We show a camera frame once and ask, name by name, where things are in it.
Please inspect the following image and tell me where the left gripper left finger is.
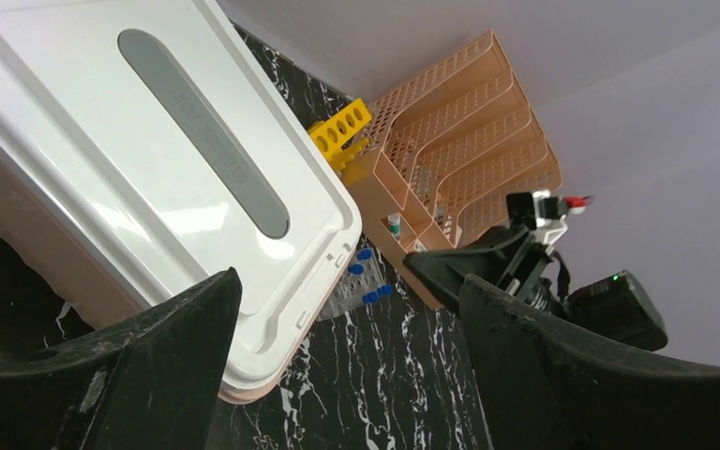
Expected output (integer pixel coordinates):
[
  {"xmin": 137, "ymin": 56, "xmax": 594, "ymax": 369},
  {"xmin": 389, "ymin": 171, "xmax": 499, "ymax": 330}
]
[{"xmin": 0, "ymin": 269, "xmax": 243, "ymax": 449}]

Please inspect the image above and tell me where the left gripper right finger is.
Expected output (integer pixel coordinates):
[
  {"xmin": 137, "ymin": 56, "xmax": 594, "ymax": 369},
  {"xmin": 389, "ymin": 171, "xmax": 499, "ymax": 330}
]
[{"xmin": 459, "ymin": 276, "xmax": 720, "ymax": 449}]

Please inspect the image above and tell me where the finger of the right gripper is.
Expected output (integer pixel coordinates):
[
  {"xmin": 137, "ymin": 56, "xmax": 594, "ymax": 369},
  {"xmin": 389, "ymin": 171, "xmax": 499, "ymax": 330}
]
[{"xmin": 403, "ymin": 226, "xmax": 532, "ymax": 314}]

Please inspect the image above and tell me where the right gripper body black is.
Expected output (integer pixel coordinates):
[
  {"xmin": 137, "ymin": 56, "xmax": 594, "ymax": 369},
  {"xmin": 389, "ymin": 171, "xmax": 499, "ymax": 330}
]
[{"xmin": 490, "ymin": 226, "xmax": 670, "ymax": 353}]

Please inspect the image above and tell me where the pink plastic bin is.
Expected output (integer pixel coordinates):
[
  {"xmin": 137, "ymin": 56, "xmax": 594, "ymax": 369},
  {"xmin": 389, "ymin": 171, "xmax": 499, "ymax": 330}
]
[{"xmin": 0, "ymin": 160, "xmax": 362, "ymax": 405}]

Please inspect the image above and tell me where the white bin lid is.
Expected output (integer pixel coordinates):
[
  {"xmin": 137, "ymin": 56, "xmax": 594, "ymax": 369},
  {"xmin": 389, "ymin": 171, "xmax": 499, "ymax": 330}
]
[{"xmin": 0, "ymin": 0, "xmax": 365, "ymax": 394}]

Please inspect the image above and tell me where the blue cap tube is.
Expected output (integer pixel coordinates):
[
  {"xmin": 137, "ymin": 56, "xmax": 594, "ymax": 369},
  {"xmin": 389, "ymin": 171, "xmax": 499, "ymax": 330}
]
[
  {"xmin": 377, "ymin": 284, "xmax": 394, "ymax": 296},
  {"xmin": 348, "ymin": 263, "xmax": 366, "ymax": 276},
  {"xmin": 356, "ymin": 248, "xmax": 373, "ymax": 261},
  {"xmin": 362, "ymin": 292, "xmax": 379, "ymax": 304}
]

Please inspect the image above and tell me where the green white tube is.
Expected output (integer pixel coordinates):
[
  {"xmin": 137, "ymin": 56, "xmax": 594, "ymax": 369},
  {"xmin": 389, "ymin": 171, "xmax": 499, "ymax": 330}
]
[{"xmin": 386, "ymin": 213, "xmax": 402, "ymax": 241}]

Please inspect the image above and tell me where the pink desk organizer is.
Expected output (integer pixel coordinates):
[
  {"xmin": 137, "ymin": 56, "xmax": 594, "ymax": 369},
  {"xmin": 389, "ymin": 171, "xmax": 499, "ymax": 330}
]
[{"xmin": 341, "ymin": 31, "xmax": 563, "ymax": 309}]

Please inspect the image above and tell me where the blue cap tube in rack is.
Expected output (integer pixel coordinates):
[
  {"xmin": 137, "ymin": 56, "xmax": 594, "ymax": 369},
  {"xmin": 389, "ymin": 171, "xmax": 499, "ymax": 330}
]
[{"xmin": 356, "ymin": 248, "xmax": 373, "ymax": 261}]

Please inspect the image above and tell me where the clear acrylic tube rack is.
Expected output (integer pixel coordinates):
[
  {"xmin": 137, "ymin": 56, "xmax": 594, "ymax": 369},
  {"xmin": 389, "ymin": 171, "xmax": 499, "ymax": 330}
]
[{"xmin": 316, "ymin": 247, "xmax": 394, "ymax": 322}]

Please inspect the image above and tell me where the yellow test tube rack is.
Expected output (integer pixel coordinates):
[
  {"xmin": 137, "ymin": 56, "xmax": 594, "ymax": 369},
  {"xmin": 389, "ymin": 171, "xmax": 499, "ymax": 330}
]
[{"xmin": 307, "ymin": 98, "xmax": 372, "ymax": 176}]

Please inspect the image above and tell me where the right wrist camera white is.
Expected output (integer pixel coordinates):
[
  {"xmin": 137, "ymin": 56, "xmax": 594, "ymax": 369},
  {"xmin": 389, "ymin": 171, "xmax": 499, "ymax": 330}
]
[{"xmin": 505, "ymin": 189, "xmax": 594, "ymax": 246}]

